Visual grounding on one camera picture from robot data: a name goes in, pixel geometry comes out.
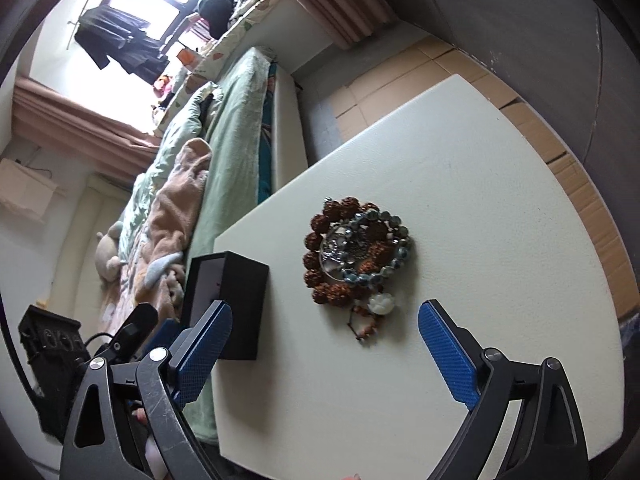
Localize beige padded headboard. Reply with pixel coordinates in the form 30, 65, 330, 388
70, 172, 135, 307

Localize black cable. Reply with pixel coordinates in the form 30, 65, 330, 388
80, 331, 115, 350

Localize beige plush toy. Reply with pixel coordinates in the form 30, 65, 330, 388
94, 221, 124, 282

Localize hanging dark clothes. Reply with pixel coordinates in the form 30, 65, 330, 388
75, 5, 172, 82

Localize dark wooden wardrobe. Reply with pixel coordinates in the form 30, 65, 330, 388
350, 0, 640, 311

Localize flattened cardboard sheets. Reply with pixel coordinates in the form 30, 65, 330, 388
325, 35, 640, 322

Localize green floral quilt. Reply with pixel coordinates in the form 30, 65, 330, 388
120, 82, 226, 261

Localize blue-grey bead bracelet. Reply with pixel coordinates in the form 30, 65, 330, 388
327, 208, 414, 289

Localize black bag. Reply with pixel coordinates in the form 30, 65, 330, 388
196, 0, 240, 27

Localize bed with green sheet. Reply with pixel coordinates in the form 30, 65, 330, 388
90, 46, 311, 448

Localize white flower charm bracelet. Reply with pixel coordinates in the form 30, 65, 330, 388
347, 290, 402, 344

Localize pink fleece blanket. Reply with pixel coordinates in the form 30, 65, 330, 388
102, 137, 213, 326

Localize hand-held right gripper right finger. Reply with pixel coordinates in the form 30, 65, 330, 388
418, 299, 592, 480

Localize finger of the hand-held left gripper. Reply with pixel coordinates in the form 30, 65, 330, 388
102, 302, 182, 367

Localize floral window seat cushion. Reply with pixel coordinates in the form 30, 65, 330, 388
150, 0, 287, 137

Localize silver pendant necklace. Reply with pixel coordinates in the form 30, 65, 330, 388
320, 225, 373, 281

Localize pile of colourful toys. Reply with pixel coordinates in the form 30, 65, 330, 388
151, 72, 177, 107

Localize black jewelry box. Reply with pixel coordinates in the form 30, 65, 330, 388
180, 250, 271, 362

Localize brown seed bead bracelet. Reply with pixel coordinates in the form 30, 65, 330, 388
302, 197, 401, 308

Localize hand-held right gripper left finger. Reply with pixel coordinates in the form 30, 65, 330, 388
59, 300, 236, 480

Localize white wall fixture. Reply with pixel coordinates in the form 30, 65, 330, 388
0, 157, 59, 224

